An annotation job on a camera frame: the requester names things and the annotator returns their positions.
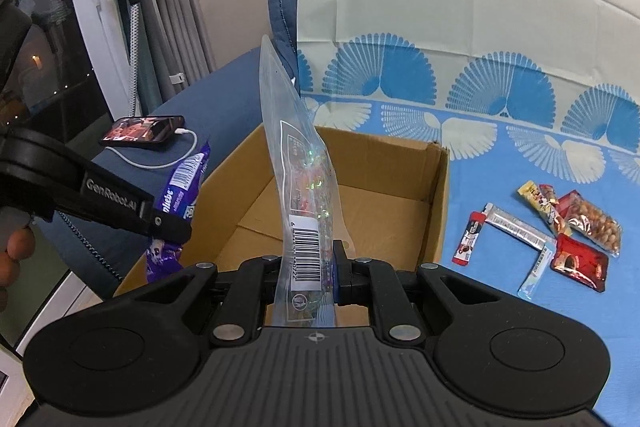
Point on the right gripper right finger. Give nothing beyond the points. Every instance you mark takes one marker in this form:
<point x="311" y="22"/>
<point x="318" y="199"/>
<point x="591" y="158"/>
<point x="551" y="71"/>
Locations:
<point x="374" y="284"/>

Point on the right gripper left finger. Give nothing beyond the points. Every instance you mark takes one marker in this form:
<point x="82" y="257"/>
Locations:
<point x="245" y="294"/>

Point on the clear candy bag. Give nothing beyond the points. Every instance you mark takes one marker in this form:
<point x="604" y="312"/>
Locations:
<point x="306" y="187"/>

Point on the red white stick packet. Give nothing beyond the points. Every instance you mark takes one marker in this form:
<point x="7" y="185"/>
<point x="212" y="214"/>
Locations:
<point x="463" y="253"/>

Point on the purple chocolate bar wrapper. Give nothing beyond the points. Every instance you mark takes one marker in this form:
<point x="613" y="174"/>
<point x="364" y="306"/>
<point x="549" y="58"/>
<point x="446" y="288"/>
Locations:
<point x="162" y="258"/>

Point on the silver long stick packet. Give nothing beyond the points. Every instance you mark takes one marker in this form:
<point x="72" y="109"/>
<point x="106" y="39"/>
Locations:
<point x="525" y="233"/>

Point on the light blue stick packet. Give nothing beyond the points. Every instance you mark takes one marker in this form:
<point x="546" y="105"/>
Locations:
<point x="528" y="287"/>

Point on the yellow snack bar wrapper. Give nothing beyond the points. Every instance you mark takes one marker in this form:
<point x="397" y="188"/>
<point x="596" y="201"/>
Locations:
<point x="532" y="193"/>

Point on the red coffee pouch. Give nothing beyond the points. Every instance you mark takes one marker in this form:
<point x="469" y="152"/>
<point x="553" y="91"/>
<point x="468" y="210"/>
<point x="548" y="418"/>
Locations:
<point x="580" y="262"/>

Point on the peanut snack bag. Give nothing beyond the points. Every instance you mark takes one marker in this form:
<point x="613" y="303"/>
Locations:
<point x="591" y="221"/>

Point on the person's left hand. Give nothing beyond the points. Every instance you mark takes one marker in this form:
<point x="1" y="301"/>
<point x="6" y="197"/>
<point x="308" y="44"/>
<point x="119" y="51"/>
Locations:
<point x="21" y="246"/>

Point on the black smartphone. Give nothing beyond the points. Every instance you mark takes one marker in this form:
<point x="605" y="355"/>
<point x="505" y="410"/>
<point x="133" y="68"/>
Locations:
<point x="149" y="132"/>

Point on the blue denim sofa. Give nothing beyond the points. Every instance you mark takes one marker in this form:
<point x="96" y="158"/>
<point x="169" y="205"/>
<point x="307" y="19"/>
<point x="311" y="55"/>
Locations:
<point x="222" y="109"/>

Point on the blue white fan-pattern cloth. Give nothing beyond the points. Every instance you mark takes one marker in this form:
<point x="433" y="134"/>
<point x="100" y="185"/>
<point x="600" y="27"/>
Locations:
<point x="516" y="90"/>

